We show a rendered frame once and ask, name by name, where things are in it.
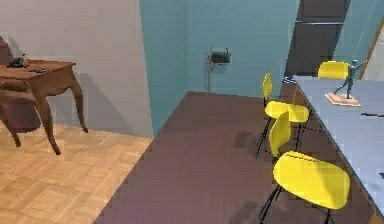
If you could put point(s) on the grey blue dining table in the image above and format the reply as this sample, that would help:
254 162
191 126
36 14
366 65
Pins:
350 126

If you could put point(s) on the black flat tableware piece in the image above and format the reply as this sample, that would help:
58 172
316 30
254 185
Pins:
372 115

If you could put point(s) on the yellow chair with black legs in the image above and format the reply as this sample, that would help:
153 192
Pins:
333 70
311 178
286 111

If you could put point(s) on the dark brown room door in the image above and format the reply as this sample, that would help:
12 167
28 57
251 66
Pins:
315 40

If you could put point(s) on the brown wooden side table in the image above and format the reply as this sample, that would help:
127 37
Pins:
40 82

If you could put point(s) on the dark figure statuette on base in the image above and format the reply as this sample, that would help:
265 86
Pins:
348 85

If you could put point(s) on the black flat remote control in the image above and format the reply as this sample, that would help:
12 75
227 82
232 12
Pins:
38 70

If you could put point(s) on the dark red round seat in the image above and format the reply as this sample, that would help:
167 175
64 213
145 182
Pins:
20 115

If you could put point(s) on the dark green small object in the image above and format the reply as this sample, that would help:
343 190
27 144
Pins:
18 62

